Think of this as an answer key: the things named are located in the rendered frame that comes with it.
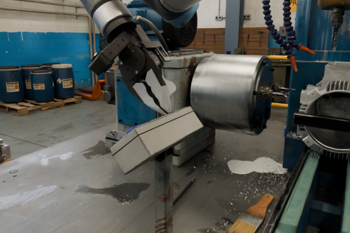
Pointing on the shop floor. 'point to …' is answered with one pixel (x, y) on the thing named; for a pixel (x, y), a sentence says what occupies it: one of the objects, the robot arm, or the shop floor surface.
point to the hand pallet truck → (97, 93)
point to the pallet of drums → (36, 87)
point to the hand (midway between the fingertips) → (163, 109)
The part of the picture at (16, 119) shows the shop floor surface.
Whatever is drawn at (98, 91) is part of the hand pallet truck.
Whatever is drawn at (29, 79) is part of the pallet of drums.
